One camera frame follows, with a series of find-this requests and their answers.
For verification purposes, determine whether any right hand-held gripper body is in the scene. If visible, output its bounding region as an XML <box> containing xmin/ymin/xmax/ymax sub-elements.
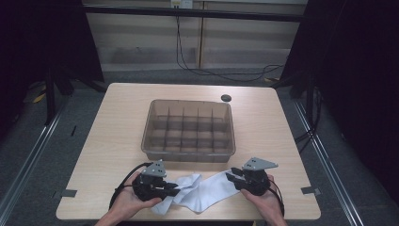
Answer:
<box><xmin>239</xmin><ymin>156</ymin><xmax>279</xmax><ymax>197</ymax></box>

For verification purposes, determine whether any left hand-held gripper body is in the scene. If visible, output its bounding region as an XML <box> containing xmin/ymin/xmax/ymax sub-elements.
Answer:
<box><xmin>131</xmin><ymin>158</ymin><xmax>172</xmax><ymax>202</ymax></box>

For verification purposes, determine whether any white sock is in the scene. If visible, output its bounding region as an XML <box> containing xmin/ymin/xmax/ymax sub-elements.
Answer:
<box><xmin>150</xmin><ymin>172</ymin><xmax>203</xmax><ymax>217</ymax></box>
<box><xmin>179</xmin><ymin>170</ymin><xmax>243</xmax><ymax>215</ymax></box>

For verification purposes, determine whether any brown translucent divided storage box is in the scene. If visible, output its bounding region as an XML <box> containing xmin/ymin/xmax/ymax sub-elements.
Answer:
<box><xmin>140</xmin><ymin>99</ymin><xmax>237</xmax><ymax>164</ymax></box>

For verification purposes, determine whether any person's right hand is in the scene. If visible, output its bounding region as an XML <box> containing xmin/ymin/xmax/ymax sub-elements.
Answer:
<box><xmin>240</xmin><ymin>173</ymin><xmax>285</xmax><ymax>220</ymax></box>

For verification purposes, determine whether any person's left hand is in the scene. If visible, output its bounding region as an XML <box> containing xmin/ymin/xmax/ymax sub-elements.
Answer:
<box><xmin>106</xmin><ymin>171</ymin><xmax>163</xmax><ymax>220</ymax></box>

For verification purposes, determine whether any grey tape strip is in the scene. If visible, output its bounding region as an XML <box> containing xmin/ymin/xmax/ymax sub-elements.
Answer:
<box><xmin>59</xmin><ymin>188</ymin><xmax>78</xmax><ymax>199</ymax></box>
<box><xmin>300</xmin><ymin>186</ymin><xmax>322</xmax><ymax>196</ymax></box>

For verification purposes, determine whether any black metal stand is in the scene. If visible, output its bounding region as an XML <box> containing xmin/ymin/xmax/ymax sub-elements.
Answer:
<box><xmin>44</xmin><ymin>67</ymin><xmax>58</xmax><ymax>127</ymax></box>
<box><xmin>295</xmin><ymin>74</ymin><xmax>325</xmax><ymax>155</ymax></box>

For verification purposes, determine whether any black curtain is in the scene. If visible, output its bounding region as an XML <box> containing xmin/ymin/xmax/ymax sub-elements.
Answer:
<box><xmin>279</xmin><ymin>0</ymin><xmax>399</xmax><ymax>197</ymax></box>
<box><xmin>0</xmin><ymin>0</ymin><xmax>105</xmax><ymax>137</ymax></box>

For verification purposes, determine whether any black horizontal metal bar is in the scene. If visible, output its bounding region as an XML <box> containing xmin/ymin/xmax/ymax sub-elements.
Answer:
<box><xmin>82</xmin><ymin>4</ymin><xmax>310</xmax><ymax>24</ymax></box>

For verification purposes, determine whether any left hand-held gripper black cable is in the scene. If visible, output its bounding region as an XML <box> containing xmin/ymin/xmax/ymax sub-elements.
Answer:
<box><xmin>108</xmin><ymin>161</ymin><xmax>153</xmax><ymax>210</ymax></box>

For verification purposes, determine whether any hand-held gripper black cable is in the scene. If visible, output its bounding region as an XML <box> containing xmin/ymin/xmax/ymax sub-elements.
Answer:
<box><xmin>108</xmin><ymin>161</ymin><xmax>153</xmax><ymax>210</ymax></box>
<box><xmin>267</xmin><ymin>179</ymin><xmax>286</xmax><ymax>218</ymax></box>

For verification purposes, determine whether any right hand-held gripper black cable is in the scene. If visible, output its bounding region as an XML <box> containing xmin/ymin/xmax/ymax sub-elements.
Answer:
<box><xmin>267</xmin><ymin>179</ymin><xmax>286</xmax><ymax>218</ymax></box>

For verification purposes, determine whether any metal floor rail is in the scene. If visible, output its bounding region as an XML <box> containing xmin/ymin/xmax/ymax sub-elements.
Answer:
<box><xmin>293</xmin><ymin>99</ymin><xmax>365</xmax><ymax>226</ymax></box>
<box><xmin>0</xmin><ymin>95</ymin><xmax>70</xmax><ymax>218</ymax></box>

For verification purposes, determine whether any black power cable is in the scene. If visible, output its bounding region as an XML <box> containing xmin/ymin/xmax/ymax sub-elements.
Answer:
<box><xmin>174</xmin><ymin>8</ymin><xmax>285</xmax><ymax>84</ymax></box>

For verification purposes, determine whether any white wall power outlet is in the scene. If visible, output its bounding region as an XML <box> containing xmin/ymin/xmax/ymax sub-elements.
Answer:
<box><xmin>169</xmin><ymin>0</ymin><xmax>194</xmax><ymax>9</ymax></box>

